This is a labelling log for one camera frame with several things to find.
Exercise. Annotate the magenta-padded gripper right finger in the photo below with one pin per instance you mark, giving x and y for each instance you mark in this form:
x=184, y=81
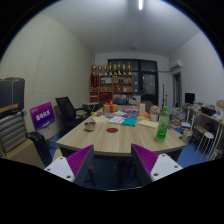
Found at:
x=146, y=159

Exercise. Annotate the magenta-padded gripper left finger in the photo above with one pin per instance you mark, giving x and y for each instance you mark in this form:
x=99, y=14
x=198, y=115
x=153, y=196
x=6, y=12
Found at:
x=80, y=160

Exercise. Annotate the green tea drink bottle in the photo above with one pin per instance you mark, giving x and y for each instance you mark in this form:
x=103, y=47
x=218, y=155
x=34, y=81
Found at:
x=162, y=128

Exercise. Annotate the pale yellow notebook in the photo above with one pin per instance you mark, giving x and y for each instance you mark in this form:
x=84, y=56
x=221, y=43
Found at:
x=148, y=124

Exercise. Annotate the stainless steel cup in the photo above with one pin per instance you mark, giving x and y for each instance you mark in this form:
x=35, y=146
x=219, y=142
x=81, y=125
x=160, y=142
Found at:
x=90, y=126

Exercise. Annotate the teal book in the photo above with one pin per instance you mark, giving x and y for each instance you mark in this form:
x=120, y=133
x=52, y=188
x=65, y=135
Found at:
x=129, y=122

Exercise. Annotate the black mesh chair back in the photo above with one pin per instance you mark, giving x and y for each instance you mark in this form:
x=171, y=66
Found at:
x=40, y=146

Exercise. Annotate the orange book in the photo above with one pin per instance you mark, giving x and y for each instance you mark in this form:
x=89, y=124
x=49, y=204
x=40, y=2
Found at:
x=144, y=116

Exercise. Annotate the cream book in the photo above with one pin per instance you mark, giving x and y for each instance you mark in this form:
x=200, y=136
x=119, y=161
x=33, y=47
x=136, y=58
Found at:
x=99, y=118

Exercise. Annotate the blue book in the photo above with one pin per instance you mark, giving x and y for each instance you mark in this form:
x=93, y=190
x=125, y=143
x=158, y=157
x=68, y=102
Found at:
x=131, y=115

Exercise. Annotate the flower pot with pink flowers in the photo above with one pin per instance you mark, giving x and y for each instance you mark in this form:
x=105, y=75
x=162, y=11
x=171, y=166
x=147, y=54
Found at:
x=155, y=111

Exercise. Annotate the black office chair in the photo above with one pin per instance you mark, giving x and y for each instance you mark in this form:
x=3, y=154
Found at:
x=66, y=111

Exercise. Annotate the pink package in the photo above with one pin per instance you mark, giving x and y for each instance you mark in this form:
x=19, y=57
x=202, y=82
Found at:
x=130, y=111

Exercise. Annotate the small orange carton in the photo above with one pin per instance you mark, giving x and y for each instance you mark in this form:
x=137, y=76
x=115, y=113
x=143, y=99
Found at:
x=142, y=108

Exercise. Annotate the small white side table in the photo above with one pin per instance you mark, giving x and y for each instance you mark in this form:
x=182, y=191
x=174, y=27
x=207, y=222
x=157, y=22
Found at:
x=90, y=105

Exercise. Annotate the purple sign board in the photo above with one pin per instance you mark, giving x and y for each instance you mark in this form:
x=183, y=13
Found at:
x=42, y=115

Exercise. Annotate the gift box with red ribbon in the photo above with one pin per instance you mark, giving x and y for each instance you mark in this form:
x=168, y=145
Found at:
x=111, y=107

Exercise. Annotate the white round stool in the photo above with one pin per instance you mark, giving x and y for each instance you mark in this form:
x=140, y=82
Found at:
x=207, y=136

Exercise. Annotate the grey striped cushion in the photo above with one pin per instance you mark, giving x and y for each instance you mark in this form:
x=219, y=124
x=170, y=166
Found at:
x=12, y=133

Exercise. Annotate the cluttered side desk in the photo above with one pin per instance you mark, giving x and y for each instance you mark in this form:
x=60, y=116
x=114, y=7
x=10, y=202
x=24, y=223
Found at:
x=208, y=116

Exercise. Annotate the black computer monitor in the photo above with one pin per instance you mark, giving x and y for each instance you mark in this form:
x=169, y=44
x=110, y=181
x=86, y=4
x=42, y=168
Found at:
x=190, y=98

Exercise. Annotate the dark glass door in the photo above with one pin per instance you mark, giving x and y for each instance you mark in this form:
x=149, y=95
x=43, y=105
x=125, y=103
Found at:
x=148, y=81

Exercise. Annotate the wooden shelf unit with trophies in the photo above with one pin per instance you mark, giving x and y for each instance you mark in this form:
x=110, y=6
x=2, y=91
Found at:
x=111, y=85

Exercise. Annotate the black case with tan trim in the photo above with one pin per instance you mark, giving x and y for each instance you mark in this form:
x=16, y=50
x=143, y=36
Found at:
x=11, y=93

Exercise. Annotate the white wall air conditioner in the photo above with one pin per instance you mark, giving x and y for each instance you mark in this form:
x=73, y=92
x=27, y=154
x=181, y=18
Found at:
x=176, y=65

